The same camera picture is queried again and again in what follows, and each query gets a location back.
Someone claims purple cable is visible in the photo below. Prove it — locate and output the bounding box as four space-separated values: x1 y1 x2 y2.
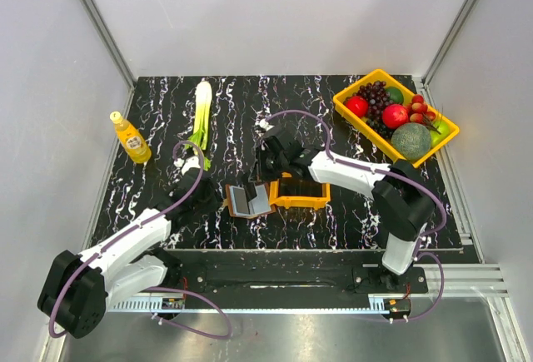
257 110 449 324
47 140 233 340

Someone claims dark green avocado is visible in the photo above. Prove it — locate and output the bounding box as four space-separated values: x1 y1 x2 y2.
386 86 404 105

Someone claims small orange plastic bin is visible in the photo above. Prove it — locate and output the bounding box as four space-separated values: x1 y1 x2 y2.
269 173 331 210

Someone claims yellow juice bottle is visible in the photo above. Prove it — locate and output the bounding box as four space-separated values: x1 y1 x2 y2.
110 112 152 164

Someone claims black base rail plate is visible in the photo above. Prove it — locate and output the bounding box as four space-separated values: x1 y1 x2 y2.
163 249 428 295

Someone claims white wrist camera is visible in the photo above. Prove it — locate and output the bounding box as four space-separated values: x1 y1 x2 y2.
173 156 201 175
256 119 273 131

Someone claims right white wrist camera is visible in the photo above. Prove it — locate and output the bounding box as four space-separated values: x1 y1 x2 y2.
256 119 273 131

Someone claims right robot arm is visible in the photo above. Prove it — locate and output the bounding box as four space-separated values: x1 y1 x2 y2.
252 122 436 292

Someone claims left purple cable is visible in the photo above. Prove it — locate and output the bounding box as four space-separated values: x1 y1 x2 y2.
47 140 233 340

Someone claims black credit card in bin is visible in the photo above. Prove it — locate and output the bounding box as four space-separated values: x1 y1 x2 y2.
278 177 323 198

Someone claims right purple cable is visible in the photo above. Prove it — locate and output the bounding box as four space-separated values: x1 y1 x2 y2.
257 110 449 324

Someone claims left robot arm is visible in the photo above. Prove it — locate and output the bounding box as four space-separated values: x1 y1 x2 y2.
37 168 222 339

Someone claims green netted melon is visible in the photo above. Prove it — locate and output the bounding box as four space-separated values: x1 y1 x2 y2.
391 122 431 161

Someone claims green apple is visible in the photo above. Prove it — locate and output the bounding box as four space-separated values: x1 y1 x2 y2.
430 121 451 148

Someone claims dark purple grape bunch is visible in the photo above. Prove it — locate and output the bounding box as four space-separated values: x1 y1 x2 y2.
356 81 394 139

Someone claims red pomegranate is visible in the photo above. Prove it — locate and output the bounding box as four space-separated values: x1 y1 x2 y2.
381 104 410 129

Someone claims brown leather card holder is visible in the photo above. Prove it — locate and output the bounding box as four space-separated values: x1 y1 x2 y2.
226 183 276 219

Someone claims striped edge credit card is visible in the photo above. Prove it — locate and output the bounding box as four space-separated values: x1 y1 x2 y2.
244 181 257 203

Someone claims red lychee cluster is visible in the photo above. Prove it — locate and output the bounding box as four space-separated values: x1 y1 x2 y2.
406 94 436 124

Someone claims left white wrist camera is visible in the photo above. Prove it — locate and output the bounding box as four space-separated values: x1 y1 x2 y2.
173 156 201 175

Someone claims red apple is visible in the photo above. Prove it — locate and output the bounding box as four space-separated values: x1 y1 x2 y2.
344 96 369 118

